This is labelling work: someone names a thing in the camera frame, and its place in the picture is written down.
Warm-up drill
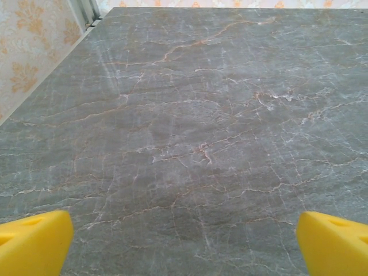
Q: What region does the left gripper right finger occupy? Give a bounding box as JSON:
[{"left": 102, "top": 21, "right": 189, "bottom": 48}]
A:
[{"left": 296, "top": 210, "right": 368, "bottom": 276}]

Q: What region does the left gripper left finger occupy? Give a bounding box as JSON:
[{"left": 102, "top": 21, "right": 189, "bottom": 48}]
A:
[{"left": 0, "top": 210, "right": 75, "bottom": 276}]

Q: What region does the aluminium corner post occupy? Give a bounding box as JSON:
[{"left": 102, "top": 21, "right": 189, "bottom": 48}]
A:
[{"left": 67, "top": 0, "right": 102, "bottom": 30}]

